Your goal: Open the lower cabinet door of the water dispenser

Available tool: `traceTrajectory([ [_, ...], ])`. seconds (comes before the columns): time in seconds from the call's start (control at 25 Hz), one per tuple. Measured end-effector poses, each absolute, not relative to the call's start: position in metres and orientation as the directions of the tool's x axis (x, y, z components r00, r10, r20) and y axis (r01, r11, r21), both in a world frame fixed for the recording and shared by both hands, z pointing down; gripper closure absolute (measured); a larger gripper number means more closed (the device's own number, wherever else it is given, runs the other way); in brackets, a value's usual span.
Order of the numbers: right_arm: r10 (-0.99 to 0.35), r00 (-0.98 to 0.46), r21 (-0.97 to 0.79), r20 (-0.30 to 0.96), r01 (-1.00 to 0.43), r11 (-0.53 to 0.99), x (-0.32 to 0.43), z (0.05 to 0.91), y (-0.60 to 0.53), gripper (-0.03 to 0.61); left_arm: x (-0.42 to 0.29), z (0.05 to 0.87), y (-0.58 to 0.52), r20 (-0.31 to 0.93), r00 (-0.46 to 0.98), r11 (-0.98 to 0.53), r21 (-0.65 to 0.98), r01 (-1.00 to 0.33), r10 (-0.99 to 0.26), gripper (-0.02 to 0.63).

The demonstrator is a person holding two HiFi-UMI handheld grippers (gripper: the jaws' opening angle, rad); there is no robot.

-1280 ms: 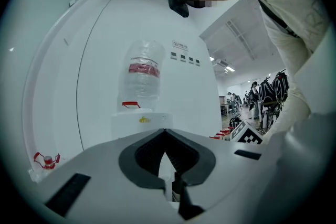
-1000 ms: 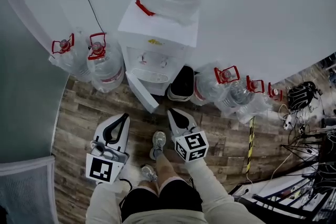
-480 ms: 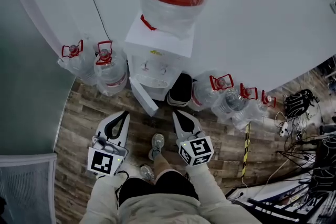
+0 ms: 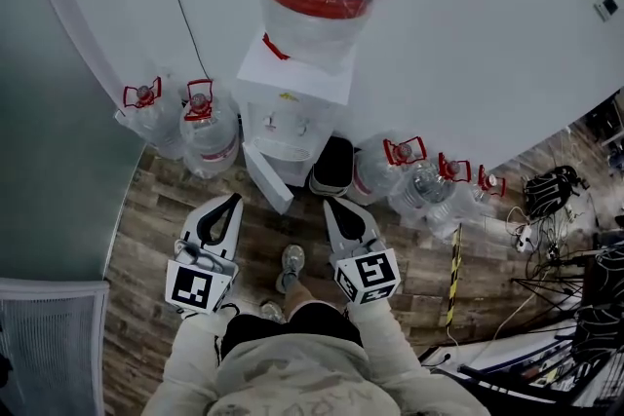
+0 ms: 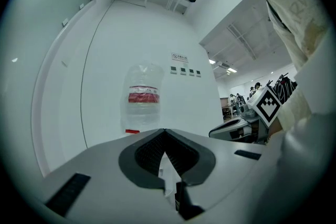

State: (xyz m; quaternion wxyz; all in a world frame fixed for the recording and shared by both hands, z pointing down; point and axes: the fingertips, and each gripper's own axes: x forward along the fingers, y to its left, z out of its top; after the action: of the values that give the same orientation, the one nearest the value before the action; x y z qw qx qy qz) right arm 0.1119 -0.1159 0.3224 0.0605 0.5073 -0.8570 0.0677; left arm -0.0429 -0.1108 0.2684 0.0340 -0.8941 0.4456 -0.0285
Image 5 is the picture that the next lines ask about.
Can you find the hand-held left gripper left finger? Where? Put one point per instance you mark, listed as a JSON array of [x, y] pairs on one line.
[[99, 173]]

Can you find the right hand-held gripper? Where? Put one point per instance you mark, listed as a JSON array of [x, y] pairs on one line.
[[265, 105]]

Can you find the wooden desk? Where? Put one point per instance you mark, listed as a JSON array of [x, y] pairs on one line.
[[224, 106]]

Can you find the ceiling light panel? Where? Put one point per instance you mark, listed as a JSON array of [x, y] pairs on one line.
[[212, 61], [231, 70]]

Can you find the wall thermostat panel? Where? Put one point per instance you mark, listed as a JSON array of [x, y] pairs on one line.
[[191, 72], [173, 69], [183, 70], [198, 73]]

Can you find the person's right forearm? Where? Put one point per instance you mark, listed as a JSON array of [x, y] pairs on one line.
[[276, 127]]

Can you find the black white striped bag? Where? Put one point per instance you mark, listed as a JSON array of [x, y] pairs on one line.
[[284, 87]]

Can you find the clear water bottle red label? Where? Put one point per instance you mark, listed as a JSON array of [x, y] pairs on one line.
[[143, 97]]

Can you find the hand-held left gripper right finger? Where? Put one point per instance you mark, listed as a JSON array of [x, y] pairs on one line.
[[225, 160]]

